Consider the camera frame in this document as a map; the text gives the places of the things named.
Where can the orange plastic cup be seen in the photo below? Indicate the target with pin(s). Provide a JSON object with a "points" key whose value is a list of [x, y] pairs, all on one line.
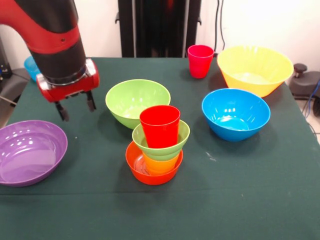
{"points": [[162, 166]]}

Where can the large blue plastic bowl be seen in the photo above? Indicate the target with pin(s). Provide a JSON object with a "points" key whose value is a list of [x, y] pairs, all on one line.
{"points": [[235, 112]]}

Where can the orange plastic bowl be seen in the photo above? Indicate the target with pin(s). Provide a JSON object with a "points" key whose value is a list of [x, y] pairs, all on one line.
{"points": [[135, 172]]}

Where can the black equipment rack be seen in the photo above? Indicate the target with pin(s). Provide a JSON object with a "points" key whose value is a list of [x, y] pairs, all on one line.
{"points": [[3, 62]]}

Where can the large green plastic bowl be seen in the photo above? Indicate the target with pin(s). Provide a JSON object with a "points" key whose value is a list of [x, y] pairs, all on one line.
{"points": [[125, 100]]}

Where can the grey machine base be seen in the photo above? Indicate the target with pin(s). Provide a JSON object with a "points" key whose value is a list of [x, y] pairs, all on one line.
{"points": [[15, 82]]}

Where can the red plastic cup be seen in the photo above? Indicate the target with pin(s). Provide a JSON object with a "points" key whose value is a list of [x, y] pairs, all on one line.
{"points": [[161, 127]]}

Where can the small blue plastic bowl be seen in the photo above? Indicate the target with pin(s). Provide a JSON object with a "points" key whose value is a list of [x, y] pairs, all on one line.
{"points": [[31, 68]]}

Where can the grey base with black knob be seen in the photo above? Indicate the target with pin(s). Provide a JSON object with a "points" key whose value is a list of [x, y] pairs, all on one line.
{"points": [[305, 82]]}

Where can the purple plastic bowl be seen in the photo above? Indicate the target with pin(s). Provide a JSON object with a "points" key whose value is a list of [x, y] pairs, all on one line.
{"points": [[30, 155]]}

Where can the pink plastic cup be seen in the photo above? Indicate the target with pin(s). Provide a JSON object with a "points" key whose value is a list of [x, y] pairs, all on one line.
{"points": [[198, 65]]}

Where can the dark green tablecloth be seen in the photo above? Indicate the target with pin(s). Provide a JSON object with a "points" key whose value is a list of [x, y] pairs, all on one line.
{"points": [[160, 207]]}

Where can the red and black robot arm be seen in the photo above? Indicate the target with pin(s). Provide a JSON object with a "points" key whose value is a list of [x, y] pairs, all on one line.
{"points": [[50, 37]]}

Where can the yellow plastic bowl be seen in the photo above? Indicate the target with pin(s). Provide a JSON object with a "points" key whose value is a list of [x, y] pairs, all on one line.
{"points": [[255, 65]]}

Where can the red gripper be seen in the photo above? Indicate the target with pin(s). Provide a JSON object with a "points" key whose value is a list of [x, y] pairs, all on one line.
{"points": [[72, 87]]}

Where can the small green ribbed bowl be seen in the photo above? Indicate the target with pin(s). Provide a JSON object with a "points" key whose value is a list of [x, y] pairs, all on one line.
{"points": [[183, 135]]}

